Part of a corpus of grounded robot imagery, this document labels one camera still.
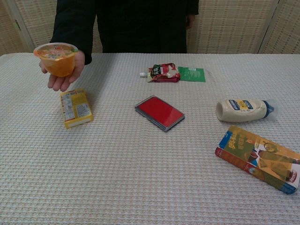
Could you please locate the orange jelly cup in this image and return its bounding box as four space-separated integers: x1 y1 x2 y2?
33 42 79 78

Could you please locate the yellow food box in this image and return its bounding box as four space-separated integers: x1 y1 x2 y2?
60 88 95 130

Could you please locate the person's black-sleeved left forearm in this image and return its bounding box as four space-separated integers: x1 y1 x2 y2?
185 0 200 16

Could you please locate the green sachet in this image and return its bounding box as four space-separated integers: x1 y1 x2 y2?
177 66 206 83

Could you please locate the mayonnaise squeeze bottle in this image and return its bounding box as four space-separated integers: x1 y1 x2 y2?
215 98 279 123

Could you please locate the red flat packet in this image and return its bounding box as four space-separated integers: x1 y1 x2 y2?
134 95 186 134

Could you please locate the white woven tablecloth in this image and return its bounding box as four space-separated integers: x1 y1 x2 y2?
0 52 300 225

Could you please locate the orange and blue snack box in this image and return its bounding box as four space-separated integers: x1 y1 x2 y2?
214 124 300 195

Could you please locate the red spouted pouch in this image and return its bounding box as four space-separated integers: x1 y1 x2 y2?
140 62 181 83

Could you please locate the person's right hand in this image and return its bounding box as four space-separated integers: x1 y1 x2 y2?
39 49 85 92

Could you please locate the person's left hand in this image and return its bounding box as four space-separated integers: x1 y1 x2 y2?
186 14 196 30

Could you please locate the person's black-sleeved right forearm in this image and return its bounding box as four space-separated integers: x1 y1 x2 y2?
50 0 98 66

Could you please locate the person in black clothing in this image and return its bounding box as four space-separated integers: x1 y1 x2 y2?
0 0 300 57

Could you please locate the person's black-clothed torso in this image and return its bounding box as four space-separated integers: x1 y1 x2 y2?
93 0 188 53

